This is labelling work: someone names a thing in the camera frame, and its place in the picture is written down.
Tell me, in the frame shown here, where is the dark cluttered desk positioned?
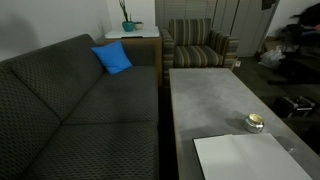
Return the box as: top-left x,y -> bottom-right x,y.
281,3 -> 320,59

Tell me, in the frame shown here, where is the black box on floor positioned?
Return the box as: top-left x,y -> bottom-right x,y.
272,96 -> 317,118

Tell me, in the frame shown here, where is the teal pot with plant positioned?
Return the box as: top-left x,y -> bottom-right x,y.
119,0 -> 135,32

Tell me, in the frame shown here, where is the striped upholstered armchair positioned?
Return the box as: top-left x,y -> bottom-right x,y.
160,18 -> 239,87

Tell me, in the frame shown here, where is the dark grey fabric sofa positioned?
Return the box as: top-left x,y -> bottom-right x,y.
0,34 -> 159,180

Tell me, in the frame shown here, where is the small white plant pot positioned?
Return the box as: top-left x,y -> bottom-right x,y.
135,21 -> 144,30

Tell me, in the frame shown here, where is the white plastic bag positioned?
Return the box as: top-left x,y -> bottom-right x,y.
258,50 -> 285,69

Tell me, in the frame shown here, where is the cardboard box on floor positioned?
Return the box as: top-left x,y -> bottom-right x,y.
263,36 -> 282,52

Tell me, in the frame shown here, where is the wooden side table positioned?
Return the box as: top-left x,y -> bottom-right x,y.
99,37 -> 163,87

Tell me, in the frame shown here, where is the grey top coffee table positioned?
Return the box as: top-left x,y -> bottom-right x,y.
169,68 -> 320,180

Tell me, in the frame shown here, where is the blue throw pillow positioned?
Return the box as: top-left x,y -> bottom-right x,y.
92,41 -> 132,74

